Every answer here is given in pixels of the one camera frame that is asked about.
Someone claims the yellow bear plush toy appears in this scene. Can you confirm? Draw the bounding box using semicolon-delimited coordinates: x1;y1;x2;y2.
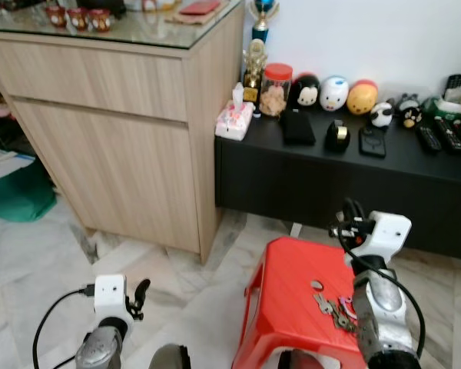
347;79;380;117

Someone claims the black tape dispenser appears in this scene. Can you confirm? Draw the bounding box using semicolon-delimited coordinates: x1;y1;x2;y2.
325;119;352;153

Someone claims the red plastic stool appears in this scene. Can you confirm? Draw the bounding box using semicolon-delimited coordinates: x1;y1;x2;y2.
232;236;370;369

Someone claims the black low console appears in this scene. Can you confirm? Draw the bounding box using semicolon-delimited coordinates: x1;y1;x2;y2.
214;104;461;262

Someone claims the green desk container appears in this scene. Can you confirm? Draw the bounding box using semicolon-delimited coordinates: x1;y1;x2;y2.
434;73;461;121

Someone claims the clear jar with red lid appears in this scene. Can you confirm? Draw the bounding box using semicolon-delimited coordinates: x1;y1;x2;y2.
260;63;294;118

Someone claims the flat red booklet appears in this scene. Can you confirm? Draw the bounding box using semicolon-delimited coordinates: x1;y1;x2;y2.
178;0;223;17

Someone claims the pink tissue box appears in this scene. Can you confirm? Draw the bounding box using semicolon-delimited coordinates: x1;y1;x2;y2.
215;83;257;142

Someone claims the blue and gold trophy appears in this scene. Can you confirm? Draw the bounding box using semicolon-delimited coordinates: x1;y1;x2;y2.
247;0;281;44

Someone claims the black smartphone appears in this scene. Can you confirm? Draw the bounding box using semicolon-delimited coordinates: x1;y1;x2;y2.
359;125;388;160

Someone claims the white round plush toy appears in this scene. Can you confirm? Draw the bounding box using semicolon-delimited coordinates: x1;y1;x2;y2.
320;75;351;113

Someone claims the small black white figurine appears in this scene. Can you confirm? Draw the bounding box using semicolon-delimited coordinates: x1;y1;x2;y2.
370;101;395;129

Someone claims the bunch of keys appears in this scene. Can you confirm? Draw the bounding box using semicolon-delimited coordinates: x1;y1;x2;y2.
311;292;362;334

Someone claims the small dark figurine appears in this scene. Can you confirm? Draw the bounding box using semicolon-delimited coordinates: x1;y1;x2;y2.
396;94;424;129

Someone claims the small gold trophy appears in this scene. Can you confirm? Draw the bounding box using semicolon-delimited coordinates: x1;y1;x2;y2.
242;38;269;104

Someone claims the light wooden cabinet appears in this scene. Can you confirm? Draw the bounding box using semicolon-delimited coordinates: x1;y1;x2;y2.
0;0;247;264

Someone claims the green bag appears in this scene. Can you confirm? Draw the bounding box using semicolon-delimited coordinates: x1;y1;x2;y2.
0;158;58;224

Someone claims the black wallet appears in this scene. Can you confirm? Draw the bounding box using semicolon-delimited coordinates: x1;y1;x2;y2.
281;109;317;148

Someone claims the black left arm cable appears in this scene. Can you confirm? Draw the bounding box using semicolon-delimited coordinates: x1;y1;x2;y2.
32;284;98;369

